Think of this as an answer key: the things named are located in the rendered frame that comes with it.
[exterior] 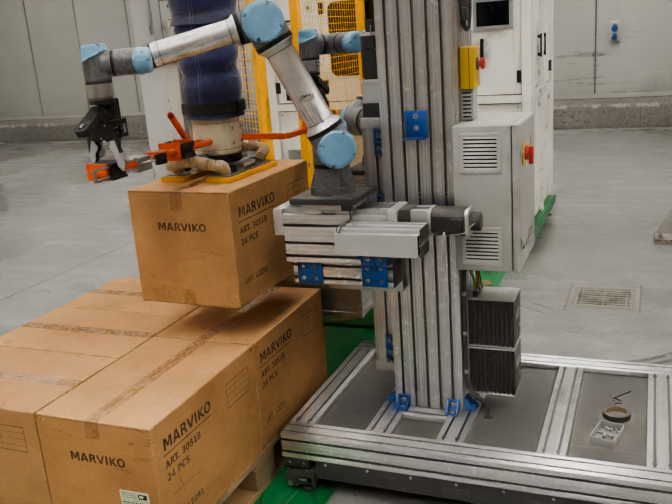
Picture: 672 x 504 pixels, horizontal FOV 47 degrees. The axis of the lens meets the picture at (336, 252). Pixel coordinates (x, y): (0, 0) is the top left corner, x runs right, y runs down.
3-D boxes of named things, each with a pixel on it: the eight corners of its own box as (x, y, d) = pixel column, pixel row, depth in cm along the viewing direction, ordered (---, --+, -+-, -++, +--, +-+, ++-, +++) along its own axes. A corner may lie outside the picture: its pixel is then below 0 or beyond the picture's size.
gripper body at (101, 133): (129, 137, 229) (123, 96, 226) (110, 142, 221) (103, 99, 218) (109, 138, 232) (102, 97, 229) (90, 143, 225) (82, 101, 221)
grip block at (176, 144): (173, 156, 264) (171, 139, 262) (197, 156, 260) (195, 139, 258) (158, 161, 256) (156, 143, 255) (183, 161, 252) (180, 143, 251)
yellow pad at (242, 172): (254, 165, 296) (253, 152, 294) (277, 165, 292) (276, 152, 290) (206, 183, 266) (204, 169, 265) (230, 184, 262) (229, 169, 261)
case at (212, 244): (229, 253, 327) (218, 159, 316) (314, 257, 311) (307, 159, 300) (142, 300, 274) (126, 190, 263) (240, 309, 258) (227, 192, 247)
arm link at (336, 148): (358, 151, 244) (268, -7, 228) (365, 157, 229) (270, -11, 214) (325, 170, 244) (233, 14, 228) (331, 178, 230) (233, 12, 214)
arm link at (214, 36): (272, -2, 239) (120, 45, 237) (273, -4, 228) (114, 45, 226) (283, 35, 242) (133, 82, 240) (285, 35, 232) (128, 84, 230)
